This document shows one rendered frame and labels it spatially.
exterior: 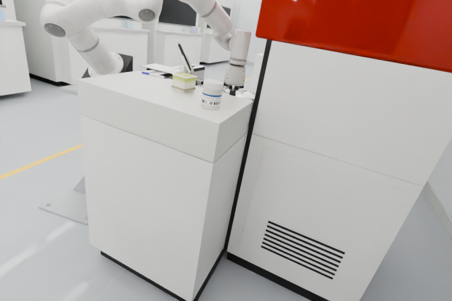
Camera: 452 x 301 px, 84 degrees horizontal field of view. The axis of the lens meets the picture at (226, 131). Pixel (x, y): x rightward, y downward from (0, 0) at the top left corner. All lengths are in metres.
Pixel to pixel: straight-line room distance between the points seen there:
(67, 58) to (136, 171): 3.42
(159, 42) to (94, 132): 4.88
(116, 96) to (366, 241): 1.18
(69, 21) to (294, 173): 1.11
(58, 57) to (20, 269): 3.28
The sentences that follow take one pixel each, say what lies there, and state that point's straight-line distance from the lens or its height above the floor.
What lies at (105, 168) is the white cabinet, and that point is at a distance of 1.21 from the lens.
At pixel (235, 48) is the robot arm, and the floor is 1.15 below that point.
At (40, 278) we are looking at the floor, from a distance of 1.66.
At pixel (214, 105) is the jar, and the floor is 0.98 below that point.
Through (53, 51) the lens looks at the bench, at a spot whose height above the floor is 0.52.
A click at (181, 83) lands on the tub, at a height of 1.00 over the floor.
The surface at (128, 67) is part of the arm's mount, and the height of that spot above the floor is 0.95.
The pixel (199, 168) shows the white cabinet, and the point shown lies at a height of 0.78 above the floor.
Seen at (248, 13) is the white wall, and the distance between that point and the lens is 9.70.
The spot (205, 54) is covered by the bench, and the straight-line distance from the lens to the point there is 7.84.
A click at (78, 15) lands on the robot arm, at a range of 1.22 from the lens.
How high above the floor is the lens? 1.25
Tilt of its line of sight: 23 degrees down
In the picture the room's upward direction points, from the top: 10 degrees clockwise
